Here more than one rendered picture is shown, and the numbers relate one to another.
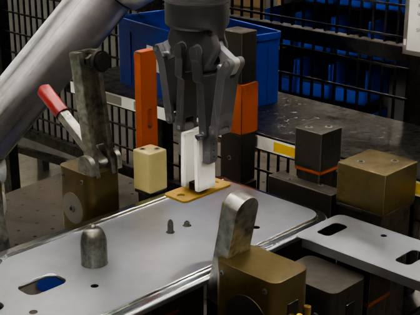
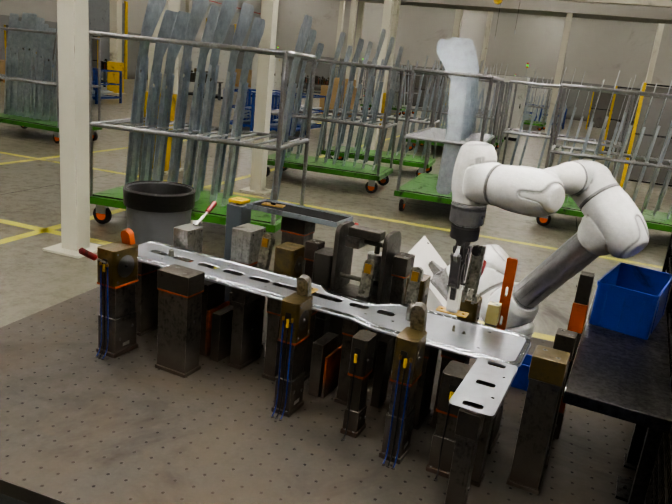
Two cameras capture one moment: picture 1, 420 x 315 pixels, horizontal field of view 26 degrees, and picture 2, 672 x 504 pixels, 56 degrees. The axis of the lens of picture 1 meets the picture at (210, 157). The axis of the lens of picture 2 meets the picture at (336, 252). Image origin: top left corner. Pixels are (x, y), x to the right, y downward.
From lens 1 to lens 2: 142 cm
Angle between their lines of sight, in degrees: 66
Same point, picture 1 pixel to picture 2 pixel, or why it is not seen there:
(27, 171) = not seen: outside the picture
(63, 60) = (554, 267)
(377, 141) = (616, 367)
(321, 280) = (452, 369)
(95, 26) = (571, 255)
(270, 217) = (493, 350)
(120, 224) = (450, 321)
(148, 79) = (509, 272)
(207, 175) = (452, 305)
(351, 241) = (487, 369)
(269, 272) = (405, 335)
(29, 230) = not seen: hidden behind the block
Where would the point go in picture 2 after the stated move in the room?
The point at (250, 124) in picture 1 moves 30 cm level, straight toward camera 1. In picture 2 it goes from (575, 327) to (478, 329)
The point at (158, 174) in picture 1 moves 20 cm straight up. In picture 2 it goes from (491, 316) to (503, 249)
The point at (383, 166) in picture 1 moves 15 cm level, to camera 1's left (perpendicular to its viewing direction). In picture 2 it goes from (545, 355) to (510, 329)
